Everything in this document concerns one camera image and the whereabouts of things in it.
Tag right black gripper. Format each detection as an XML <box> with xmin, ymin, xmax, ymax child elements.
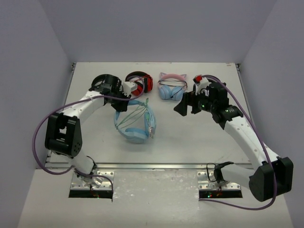
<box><xmin>174</xmin><ymin>87</ymin><xmax>216</xmax><ymax>117</ymax></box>

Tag red and black headphones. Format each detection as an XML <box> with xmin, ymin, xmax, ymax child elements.
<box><xmin>125</xmin><ymin>71</ymin><xmax>153</xmax><ymax>96</ymax></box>

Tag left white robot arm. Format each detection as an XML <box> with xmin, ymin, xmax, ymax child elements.
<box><xmin>45</xmin><ymin>71</ymin><xmax>156</xmax><ymax>176</ymax></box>

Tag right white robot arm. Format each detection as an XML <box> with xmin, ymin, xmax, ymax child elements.
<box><xmin>187</xmin><ymin>82</ymin><xmax>294</xmax><ymax>202</ymax></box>

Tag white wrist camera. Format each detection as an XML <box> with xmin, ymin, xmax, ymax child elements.
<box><xmin>193</xmin><ymin>75</ymin><xmax>210</xmax><ymax>95</ymax></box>
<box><xmin>122</xmin><ymin>81</ymin><xmax>137</xmax><ymax>96</ymax></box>

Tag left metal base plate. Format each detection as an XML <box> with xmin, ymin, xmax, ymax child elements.
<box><xmin>68</xmin><ymin>169</ymin><xmax>115</xmax><ymax>200</ymax></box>

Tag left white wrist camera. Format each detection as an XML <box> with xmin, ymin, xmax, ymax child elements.
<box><xmin>122</xmin><ymin>81</ymin><xmax>137</xmax><ymax>96</ymax></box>

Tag aluminium table edge rail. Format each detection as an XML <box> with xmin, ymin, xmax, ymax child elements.
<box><xmin>45</xmin><ymin>162</ymin><xmax>253</xmax><ymax>170</ymax></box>

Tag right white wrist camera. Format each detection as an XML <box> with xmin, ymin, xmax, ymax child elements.
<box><xmin>193</xmin><ymin>75</ymin><xmax>210</xmax><ymax>95</ymax></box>

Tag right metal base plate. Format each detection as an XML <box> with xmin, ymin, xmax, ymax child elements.
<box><xmin>197</xmin><ymin>170</ymin><xmax>243</xmax><ymax>200</ymax></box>

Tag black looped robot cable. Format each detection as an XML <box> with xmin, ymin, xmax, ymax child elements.
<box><xmin>207</xmin><ymin>161</ymin><xmax>235</xmax><ymax>188</ymax></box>

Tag blue pink cat-ear headphones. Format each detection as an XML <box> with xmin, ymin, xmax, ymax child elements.
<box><xmin>158</xmin><ymin>72</ymin><xmax>188</xmax><ymax>101</ymax></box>

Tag metal base plate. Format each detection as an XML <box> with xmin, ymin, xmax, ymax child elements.
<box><xmin>68</xmin><ymin>169</ymin><xmax>115</xmax><ymax>200</ymax></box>
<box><xmin>197</xmin><ymin>170</ymin><xmax>243</xmax><ymax>200</ymax></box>

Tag green headphone cable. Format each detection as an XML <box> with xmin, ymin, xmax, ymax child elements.
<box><xmin>114</xmin><ymin>97</ymin><xmax>155</xmax><ymax>139</ymax></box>

